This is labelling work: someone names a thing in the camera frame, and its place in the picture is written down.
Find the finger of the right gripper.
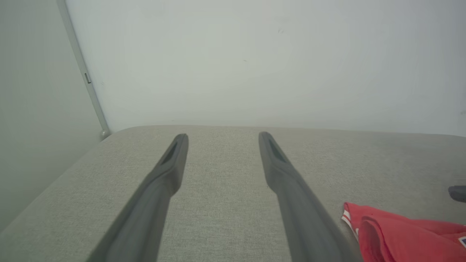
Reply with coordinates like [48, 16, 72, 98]
[448, 185, 466, 203]

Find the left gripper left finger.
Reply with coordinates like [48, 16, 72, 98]
[87, 133, 189, 262]

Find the red white sports shirt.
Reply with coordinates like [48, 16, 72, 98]
[341, 202, 466, 262]

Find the grey wall pipe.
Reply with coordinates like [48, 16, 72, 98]
[56, 0, 111, 141]

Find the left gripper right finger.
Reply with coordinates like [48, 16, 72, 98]
[258, 132, 361, 262]

